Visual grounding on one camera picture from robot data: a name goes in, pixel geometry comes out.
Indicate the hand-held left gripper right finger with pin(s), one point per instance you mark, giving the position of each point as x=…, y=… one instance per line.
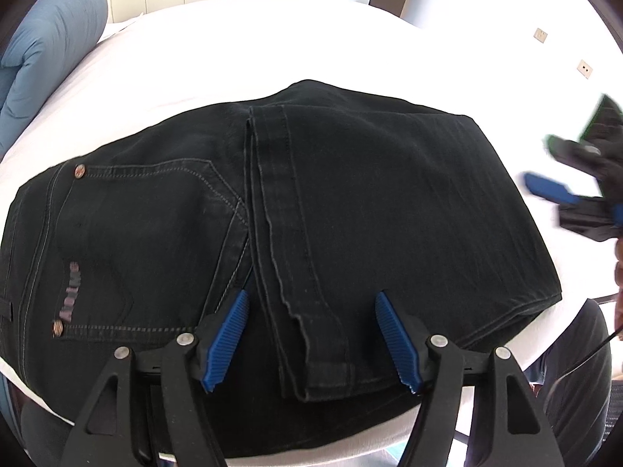
x=396, y=345

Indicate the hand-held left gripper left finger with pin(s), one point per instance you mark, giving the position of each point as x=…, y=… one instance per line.
x=226, y=345

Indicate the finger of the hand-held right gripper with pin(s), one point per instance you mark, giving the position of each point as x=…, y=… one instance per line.
x=572, y=153
x=550, y=187

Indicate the black denim pants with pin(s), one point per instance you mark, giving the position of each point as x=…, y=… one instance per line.
x=340, y=214

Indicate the person's leg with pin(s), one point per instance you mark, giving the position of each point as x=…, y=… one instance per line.
x=579, y=374

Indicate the bed with white sheet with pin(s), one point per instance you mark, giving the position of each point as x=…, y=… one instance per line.
x=340, y=39

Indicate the rolled blue duvet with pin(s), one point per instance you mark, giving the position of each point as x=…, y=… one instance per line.
x=44, y=58

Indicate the beige wall socket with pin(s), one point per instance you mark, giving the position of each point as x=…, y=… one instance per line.
x=584, y=68
x=540, y=34

